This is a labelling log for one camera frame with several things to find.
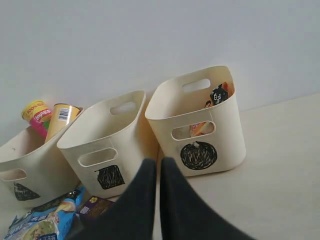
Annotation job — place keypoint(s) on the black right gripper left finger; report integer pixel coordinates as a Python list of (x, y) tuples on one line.
[(132, 215)]

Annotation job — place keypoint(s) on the orange instant noodle packet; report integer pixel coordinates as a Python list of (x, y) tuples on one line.
[(218, 95)]

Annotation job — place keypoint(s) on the pink chips can yellow lid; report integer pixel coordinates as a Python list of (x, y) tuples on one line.
[(38, 115)]

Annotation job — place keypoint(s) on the blue instant noodle packet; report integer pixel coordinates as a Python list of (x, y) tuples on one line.
[(50, 221)]

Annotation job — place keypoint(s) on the cream bin circle mark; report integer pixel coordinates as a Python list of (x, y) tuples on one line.
[(178, 103)]

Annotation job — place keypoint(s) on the purple small box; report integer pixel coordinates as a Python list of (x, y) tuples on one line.
[(93, 208)]

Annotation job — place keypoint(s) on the cream bin square mark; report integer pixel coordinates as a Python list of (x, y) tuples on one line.
[(106, 144)]

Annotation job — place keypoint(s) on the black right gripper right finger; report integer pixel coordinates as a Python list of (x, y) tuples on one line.
[(184, 215)]

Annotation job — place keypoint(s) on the cream bin triangle mark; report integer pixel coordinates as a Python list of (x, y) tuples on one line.
[(34, 170)]

